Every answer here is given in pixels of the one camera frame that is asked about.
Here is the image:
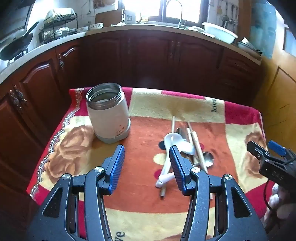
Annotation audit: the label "white electric kettle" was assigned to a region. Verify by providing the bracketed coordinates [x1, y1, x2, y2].
[124, 9, 142, 25]

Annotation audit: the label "white plastic basin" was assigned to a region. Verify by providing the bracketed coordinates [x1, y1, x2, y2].
[202, 22, 238, 44]

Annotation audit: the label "dark wooden base cabinets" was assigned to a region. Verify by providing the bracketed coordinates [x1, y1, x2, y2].
[0, 30, 266, 209]

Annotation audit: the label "black wok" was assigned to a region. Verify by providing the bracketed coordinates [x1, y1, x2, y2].
[0, 21, 40, 61]

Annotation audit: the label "range hood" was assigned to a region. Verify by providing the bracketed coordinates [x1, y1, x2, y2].
[0, 0, 35, 40]

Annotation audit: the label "wooden cutting board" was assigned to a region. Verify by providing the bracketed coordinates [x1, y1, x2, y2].
[95, 10, 123, 27]

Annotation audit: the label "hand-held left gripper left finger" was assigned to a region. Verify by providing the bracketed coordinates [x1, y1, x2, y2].
[26, 144, 126, 241]

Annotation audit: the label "wooden chopstick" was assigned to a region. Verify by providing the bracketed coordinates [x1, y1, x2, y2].
[188, 128, 200, 164]
[160, 115, 176, 199]
[193, 131, 213, 200]
[186, 121, 201, 163]

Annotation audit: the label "person's right hand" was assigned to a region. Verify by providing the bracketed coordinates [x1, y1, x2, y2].
[264, 184, 296, 234]

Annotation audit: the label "white dishcloth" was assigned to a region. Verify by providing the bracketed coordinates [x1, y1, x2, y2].
[185, 26, 216, 38]

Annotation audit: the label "white insulated steel jar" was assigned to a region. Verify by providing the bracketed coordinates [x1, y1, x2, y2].
[86, 83, 131, 144]

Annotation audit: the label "black cable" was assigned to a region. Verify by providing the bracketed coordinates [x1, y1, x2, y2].
[264, 179, 277, 210]

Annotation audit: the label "kitchen window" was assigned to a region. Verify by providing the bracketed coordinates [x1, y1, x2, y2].
[120, 0, 208, 24]

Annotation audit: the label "black wire dish rack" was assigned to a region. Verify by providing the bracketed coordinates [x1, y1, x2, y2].
[38, 13, 77, 44]

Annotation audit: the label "curved metal faucet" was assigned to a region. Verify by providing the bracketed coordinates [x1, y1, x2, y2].
[165, 0, 186, 29]

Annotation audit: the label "wall rail with hanging utensils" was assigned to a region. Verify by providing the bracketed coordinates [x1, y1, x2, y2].
[221, 1, 239, 33]

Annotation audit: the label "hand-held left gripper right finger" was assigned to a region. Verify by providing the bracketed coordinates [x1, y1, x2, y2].
[169, 145, 270, 241]

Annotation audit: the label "yellow wooden door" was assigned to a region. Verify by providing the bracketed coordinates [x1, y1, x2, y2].
[253, 50, 296, 163]

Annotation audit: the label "speckled stone countertop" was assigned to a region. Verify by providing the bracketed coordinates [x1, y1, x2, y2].
[0, 20, 263, 81]

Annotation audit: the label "red and orange printed blanket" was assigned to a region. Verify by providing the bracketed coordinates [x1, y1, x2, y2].
[26, 87, 266, 241]

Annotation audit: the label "metal bowl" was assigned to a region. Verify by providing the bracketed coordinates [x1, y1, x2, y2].
[236, 37, 264, 56]

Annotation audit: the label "white cloth bundle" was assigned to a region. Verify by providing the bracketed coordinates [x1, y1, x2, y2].
[45, 9, 74, 20]

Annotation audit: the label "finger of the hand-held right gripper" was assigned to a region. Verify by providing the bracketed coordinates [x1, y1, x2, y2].
[247, 140, 274, 164]
[268, 140, 296, 161]

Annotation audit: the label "pale blue wall sheet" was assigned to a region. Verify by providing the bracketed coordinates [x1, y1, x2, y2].
[250, 0, 284, 59]

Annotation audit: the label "gas stove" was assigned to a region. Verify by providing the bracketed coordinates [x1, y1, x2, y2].
[6, 50, 29, 66]

